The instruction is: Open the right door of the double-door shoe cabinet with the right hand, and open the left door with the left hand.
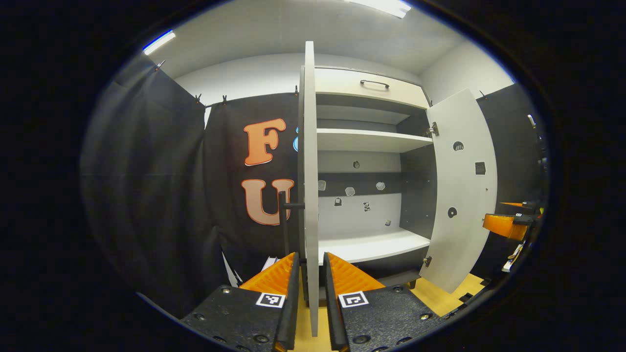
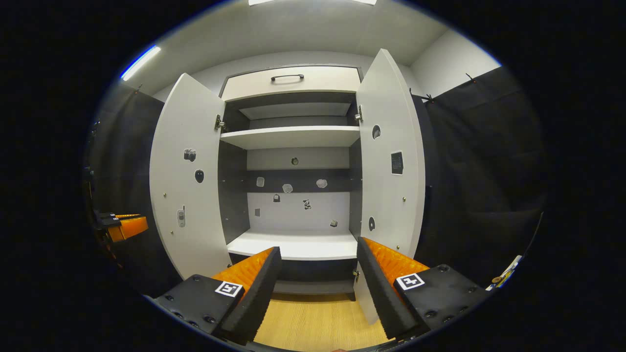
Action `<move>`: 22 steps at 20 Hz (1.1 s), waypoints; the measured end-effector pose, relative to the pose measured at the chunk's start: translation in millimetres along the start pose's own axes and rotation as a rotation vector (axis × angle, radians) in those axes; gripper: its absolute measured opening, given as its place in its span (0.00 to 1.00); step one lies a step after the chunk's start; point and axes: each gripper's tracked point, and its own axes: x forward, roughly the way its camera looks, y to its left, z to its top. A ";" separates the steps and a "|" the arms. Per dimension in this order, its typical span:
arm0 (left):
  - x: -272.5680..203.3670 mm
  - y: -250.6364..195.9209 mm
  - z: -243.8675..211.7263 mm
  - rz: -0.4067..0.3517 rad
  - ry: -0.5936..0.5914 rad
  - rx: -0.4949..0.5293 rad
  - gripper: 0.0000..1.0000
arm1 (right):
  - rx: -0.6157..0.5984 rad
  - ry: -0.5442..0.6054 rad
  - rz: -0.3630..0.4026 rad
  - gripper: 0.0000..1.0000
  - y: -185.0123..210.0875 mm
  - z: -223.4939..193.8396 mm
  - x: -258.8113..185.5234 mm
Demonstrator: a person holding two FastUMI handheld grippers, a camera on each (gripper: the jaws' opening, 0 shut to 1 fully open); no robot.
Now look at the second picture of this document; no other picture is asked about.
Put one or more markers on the beige cabinet door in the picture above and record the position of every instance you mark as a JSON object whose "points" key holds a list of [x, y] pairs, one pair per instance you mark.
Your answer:
{"points": [[190, 195], [386, 186]]}

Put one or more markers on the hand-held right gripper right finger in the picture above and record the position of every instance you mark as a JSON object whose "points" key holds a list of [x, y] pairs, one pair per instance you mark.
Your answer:
{"points": [[381, 293]]}

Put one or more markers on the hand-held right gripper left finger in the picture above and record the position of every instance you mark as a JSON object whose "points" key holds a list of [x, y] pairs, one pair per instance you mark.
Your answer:
{"points": [[259, 293]]}

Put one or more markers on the black backdrop cloth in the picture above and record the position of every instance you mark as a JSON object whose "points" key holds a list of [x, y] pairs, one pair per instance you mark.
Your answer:
{"points": [[479, 171]]}

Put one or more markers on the white tray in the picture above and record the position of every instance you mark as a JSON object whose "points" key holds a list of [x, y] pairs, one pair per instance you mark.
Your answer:
{"points": [[512, 266]]}

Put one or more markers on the long ceiling light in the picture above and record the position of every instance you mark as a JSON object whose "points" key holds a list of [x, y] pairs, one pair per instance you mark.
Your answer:
{"points": [[259, 2], [141, 62]]}

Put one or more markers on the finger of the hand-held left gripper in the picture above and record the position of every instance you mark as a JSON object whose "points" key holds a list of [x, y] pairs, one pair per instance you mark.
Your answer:
{"points": [[129, 228]]}

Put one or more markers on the yellow black tool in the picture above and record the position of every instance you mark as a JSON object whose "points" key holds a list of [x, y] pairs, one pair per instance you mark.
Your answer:
{"points": [[505, 280]]}

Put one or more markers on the white cabinet shelf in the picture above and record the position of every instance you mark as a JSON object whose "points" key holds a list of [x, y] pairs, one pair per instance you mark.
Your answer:
{"points": [[293, 137]]}

